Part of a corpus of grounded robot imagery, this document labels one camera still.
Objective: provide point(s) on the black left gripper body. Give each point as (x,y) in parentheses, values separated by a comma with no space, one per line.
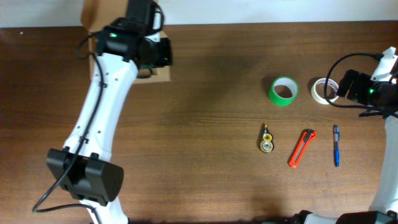
(161,53)

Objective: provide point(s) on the brown cardboard box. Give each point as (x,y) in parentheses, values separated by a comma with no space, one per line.
(106,19)

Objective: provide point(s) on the blue pen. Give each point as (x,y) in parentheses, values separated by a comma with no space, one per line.
(336,151)

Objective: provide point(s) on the white masking tape roll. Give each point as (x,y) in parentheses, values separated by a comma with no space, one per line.
(322,90)

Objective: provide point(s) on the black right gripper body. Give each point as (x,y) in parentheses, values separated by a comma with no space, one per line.
(360,89)

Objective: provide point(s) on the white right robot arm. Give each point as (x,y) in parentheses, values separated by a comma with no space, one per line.
(379,93)

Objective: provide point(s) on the green tape roll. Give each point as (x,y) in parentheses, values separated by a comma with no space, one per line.
(283,91)

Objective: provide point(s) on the orange utility knife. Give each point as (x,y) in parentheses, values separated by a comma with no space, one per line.
(305,139)

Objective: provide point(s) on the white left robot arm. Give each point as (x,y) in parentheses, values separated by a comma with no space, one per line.
(83,165)

